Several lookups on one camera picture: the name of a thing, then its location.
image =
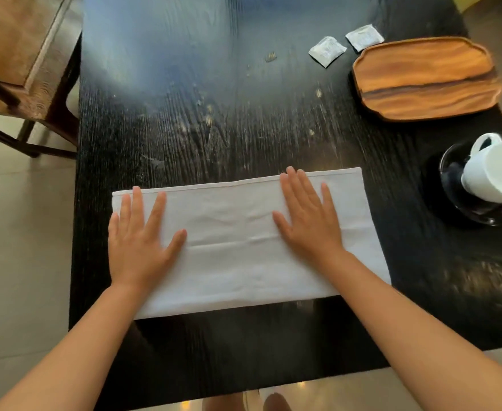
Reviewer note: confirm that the person's right hand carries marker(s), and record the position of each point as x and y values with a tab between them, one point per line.
313	231

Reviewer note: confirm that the person's left hand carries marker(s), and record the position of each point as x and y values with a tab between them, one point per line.
137	252

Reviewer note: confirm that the person's right leg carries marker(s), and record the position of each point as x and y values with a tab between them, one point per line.
276	403

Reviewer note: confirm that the person's left forearm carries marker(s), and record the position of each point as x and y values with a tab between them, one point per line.
71	355

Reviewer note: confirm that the brown wooden tray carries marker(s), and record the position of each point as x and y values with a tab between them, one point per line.
426	77

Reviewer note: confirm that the person's right forearm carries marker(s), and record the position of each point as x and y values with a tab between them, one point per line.
426	338

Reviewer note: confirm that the dark wooden armchair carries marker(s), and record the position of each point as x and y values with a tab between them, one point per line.
11	34

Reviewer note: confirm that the white sachet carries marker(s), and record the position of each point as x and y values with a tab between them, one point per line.
364	37
327	51

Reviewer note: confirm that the pale yellow upholstered chair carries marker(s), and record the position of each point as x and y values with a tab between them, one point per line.
469	0

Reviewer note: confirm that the person's leg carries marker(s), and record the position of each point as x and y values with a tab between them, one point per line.
223	404
276	403

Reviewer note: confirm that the person's left leg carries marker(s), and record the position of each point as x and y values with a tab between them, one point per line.
223	404

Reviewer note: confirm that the white ceramic cup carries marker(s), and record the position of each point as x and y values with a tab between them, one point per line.
497	171

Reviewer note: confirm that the white cloth napkin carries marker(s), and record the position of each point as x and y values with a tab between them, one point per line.
234	243

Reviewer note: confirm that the black glass saucer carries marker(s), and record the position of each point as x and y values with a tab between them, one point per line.
450	175

